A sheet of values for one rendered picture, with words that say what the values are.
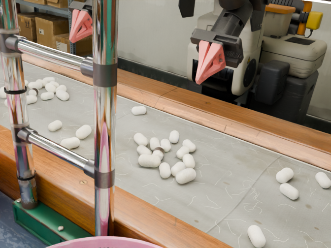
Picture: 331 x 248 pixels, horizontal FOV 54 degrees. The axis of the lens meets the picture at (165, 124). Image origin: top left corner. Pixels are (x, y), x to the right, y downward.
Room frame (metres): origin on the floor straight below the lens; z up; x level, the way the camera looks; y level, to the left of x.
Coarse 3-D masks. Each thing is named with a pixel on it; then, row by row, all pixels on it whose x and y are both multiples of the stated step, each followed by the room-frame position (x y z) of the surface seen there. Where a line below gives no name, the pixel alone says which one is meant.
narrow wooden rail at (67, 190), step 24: (0, 144) 0.45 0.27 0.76; (0, 168) 0.44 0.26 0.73; (48, 168) 0.40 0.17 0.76; (72, 168) 0.41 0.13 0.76; (48, 192) 0.38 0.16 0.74; (72, 192) 0.35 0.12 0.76; (120, 192) 0.36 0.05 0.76; (72, 216) 0.35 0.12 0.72; (120, 216) 0.32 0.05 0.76; (144, 216) 0.32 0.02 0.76; (168, 216) 0.33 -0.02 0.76; (144, 240) 0.29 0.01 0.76; (168, 240) 0.28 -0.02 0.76; (192, 240) 0.29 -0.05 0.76; (216, 240) 0.29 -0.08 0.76
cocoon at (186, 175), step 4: (188, 168) 0.44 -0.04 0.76; (180, 172) 0.43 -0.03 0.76; (184, 172) 0.43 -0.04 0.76; (188, 172) 0.43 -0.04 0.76; (192, 172) 0.44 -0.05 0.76; (176, 176) 0.43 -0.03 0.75; (180, 176) 0.43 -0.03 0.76; (184, 176) 0.43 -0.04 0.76; (188, 176) 0.43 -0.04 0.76; (192, 176) 0.43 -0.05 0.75; (176, 180) 0.43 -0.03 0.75; (180, 180) 0.42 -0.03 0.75; (184, 180) 0.42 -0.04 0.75; (188, 180) 0.43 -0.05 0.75
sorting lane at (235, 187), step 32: (0, 64) 0.92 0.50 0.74; (32, 64) 0.94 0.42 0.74; (64, 128) 0.57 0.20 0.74; (128, 128) 0.60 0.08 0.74; (160, 128) 0.61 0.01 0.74; (192, 128) 0.63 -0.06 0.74; (128, 160) 0.48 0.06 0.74; (224, 160) 0.51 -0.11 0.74; (256, 160) 0.52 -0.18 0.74; (288, 160) 0.53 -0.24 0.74; (160, 192) 0.40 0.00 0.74; (192, 192) 0.41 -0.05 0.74; (224, 192) 0.42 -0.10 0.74; (256, 192) 0.43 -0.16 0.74; (320, 192) 0.44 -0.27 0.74; (192, 224) 0.34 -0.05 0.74; (224, 224) 0.35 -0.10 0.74; (256, 224) 0.35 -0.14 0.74; (288, 224) 0.36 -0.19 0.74; (320, 224) 0.37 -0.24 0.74
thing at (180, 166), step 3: (177, 162) 0.47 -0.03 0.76; (180, 162) 0.46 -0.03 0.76; (174, 165) 0.45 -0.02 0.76; (177, 165) 0.45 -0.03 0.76; (180, 165) 0.46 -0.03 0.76; (183, 165) 0.46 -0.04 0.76; (171, 168) 0.45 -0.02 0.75; (174, 168) 0.45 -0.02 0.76; (177, 168) 0.45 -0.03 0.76; (180, 168) 0.45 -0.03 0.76; (183, 168) 0.45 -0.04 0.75; (171, 171) 0.45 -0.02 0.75; (174, 171) 0.44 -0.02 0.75; (177, 171) 0.44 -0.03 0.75; (174, 174) 0.44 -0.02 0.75
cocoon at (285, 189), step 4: (284, 184) 0.43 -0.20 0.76; (288, 184) 0.43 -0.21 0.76; (280, 188) 0.43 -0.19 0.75; (284, 188) 0.43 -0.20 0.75; (288, 188) 0.42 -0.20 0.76; (292, 188) 0.42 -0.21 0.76; (284, 192) 0.42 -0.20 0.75; (288, 192) 0.42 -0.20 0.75; (292, 192) 0.42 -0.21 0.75; (296, 192) 0.41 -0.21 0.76; (288, 196) 0.42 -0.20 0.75; (292, 196) 0.41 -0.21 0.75; (296, 196) 0.41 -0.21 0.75
